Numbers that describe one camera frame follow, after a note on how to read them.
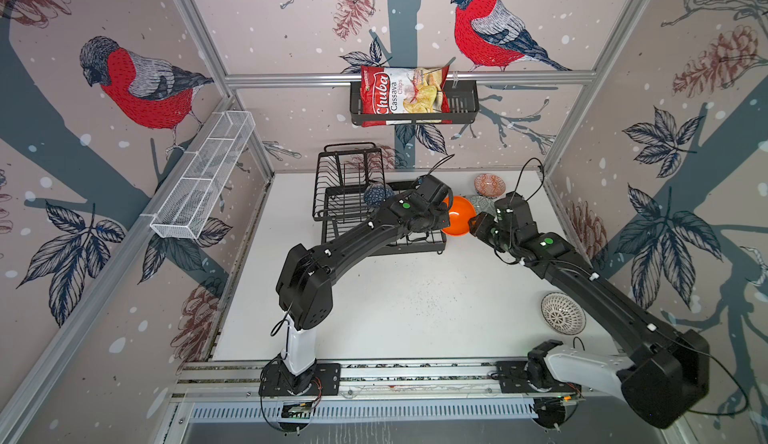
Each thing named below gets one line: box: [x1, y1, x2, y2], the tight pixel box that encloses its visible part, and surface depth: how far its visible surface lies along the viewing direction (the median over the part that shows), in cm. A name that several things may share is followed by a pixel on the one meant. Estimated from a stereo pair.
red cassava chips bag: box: [360, 65, 452, 127], surface depth 90 cm
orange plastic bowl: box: [443, 195, 477, 237], surface depth 83 cm
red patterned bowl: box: [474, 173, 506, 198], surface depth 116 cm
